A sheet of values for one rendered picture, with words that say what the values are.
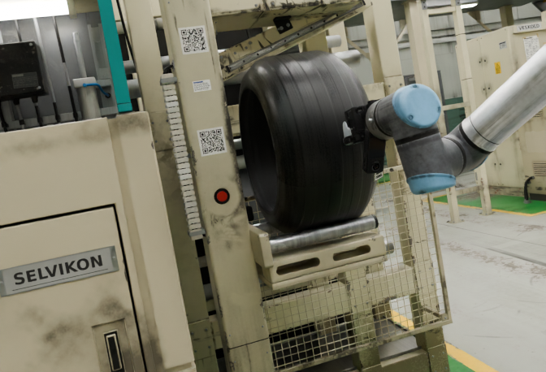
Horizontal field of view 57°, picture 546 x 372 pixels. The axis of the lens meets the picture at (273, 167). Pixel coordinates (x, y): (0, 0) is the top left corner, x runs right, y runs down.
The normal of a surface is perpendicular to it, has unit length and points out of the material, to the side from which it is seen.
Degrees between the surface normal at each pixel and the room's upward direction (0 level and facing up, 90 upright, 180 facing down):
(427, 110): 78
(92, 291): 90
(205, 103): 90
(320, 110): 74
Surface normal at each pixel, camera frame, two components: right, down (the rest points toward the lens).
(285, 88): -0.13, -0.49
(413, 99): 0.22, -0.19
